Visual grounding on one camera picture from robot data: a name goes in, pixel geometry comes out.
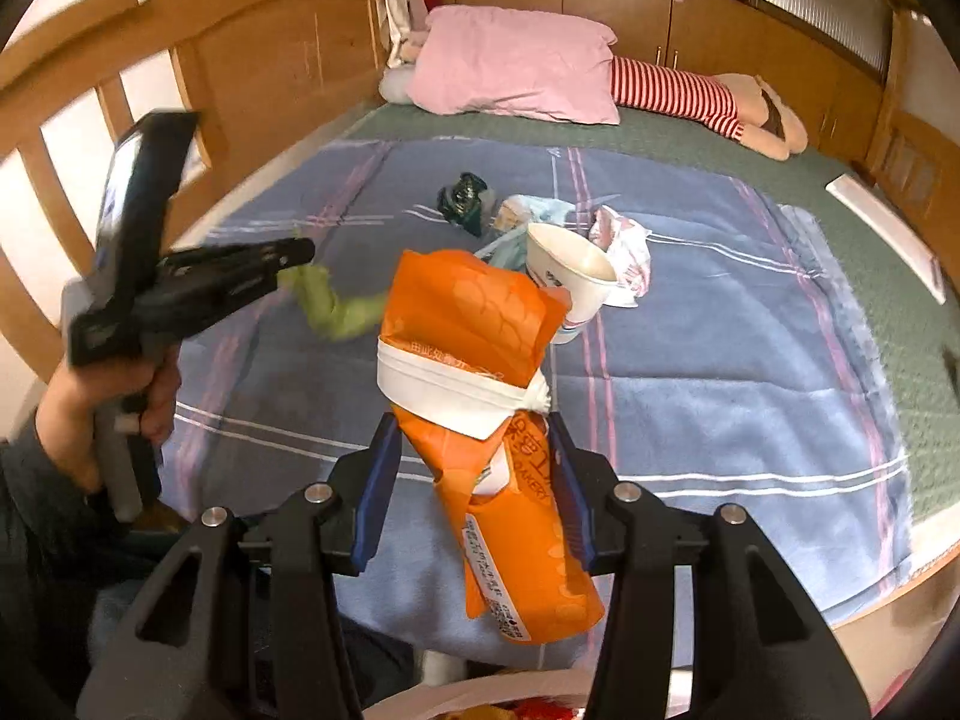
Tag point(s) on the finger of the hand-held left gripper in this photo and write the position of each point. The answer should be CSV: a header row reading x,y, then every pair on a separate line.
x,y
247,259
217,292

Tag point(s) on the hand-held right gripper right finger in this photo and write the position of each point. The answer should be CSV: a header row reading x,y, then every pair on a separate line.
x,y
585,532

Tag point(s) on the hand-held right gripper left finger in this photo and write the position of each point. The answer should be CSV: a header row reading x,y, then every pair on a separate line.
x,y
375,495

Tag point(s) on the white bin with clear bag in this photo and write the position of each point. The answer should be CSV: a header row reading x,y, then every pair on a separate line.
x,y
480,694

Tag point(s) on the orange bread packet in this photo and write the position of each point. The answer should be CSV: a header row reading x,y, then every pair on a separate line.
x,y
487,330

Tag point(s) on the person's left forearm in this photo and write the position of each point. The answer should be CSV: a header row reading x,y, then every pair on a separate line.
x,y
37,532

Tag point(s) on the person's left hand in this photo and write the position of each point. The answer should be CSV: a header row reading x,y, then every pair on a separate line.
x,y
67,420

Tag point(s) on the blue checked blanket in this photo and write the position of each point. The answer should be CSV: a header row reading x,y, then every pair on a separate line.
x,y
712,390

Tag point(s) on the dark green crumpled wrapper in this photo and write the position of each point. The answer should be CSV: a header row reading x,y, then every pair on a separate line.
x,y
463,202

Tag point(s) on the white plush toy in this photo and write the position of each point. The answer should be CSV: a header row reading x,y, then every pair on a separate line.
x,y
397,82

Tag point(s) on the white paper cup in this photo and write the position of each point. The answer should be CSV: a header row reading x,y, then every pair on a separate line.
x,y
570,285

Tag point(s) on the blue face mask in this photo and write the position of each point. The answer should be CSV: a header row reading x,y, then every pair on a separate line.
x,y
510,247

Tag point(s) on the crumpled pink white wrapper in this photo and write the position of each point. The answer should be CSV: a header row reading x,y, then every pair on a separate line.
x,y
628,247

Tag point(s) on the white hanging cloth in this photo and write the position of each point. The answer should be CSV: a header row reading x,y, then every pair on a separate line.
x,y
401,7

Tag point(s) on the pink pillow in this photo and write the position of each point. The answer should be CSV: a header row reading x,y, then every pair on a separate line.
x,y
510,64

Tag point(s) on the green patterned bed mat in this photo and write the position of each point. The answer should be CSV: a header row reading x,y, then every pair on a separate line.
x,y
675,142

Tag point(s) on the white flat board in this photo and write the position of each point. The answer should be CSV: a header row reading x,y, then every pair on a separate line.
x,y
885,232

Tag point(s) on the striped plush toy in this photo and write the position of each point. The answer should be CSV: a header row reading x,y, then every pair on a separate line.
x,y
675,94

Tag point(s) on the wooden bunk bed frame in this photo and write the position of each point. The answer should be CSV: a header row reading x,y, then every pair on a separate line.
x,y
285,52

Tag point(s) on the wooden wall cabinet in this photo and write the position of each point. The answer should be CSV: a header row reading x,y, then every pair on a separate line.
x,y
615,7

